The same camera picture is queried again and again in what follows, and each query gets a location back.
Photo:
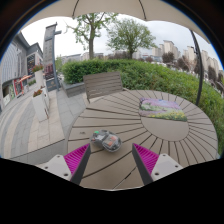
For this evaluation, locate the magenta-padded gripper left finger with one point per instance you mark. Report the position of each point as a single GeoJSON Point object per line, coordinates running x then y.
{"type": "Point", "coordinates": [56, 165]}

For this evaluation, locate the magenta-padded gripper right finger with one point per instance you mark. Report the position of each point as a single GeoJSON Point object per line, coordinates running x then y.
{"type": "Point", "coordinates": [165, 164]}

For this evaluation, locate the transparent grey computer mouse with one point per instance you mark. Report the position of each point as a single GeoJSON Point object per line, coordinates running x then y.
{"type": "Point", "coordinates": [107, 140]}

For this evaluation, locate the white planter with orange flowers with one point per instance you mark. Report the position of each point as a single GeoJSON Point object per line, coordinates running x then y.
{"type": "Point", "coordinates": [40, 105]}

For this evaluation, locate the green hedge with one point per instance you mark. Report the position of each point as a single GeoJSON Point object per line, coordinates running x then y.
{"type": "Point", "coordinates": [156, 78]}

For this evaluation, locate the white planter with red flowers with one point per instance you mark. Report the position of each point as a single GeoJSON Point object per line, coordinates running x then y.
{"type": "Point", "coordinates": [38, 76]}

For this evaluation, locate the brown slatted chair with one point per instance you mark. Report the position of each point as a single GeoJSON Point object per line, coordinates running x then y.
{"type": "Point", "coordinates": [102, 84]}

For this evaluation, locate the black curved parasol pole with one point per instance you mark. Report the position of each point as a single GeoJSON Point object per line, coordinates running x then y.
{"type": "Point", "coordinates": [201, 70]}

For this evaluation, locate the tall grey sign pillar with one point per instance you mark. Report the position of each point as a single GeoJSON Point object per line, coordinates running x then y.
{"type": "Point", "coordinates": [49, 50]}

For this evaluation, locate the tall thin-crowned tree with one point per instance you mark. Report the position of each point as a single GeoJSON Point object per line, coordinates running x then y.
{"type": "Point", "coordinates": [90, 36]}

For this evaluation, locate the round-crowned tree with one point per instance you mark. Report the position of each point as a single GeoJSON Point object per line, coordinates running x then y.
{"type": "Point", "coordinates": [130, 33]}

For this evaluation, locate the beige parasol canopy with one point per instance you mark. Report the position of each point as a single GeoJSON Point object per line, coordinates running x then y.
{"type": "Point", "coordinates": [110, 8]}

